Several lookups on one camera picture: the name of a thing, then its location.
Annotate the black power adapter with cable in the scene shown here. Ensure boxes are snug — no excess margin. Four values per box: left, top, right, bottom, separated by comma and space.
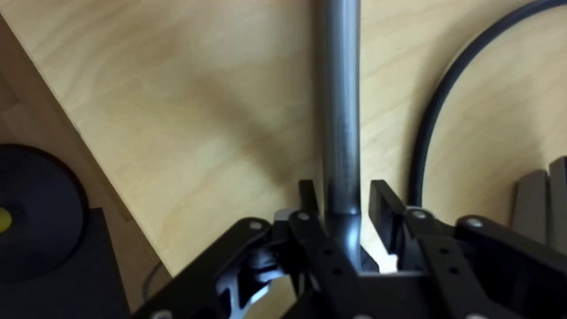
407, 0, 565, 208

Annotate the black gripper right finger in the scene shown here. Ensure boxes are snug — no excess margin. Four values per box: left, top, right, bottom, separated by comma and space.
352, 181, 567, 319

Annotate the black spatula with metal handle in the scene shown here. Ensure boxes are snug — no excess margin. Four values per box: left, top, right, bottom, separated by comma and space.
318, 0, 379, 273

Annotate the black round lamp base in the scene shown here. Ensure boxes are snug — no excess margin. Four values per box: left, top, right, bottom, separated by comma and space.
0, 144, 86, 284

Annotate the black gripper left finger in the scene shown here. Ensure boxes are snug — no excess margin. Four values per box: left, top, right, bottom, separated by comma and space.
132, 181, 354, 319

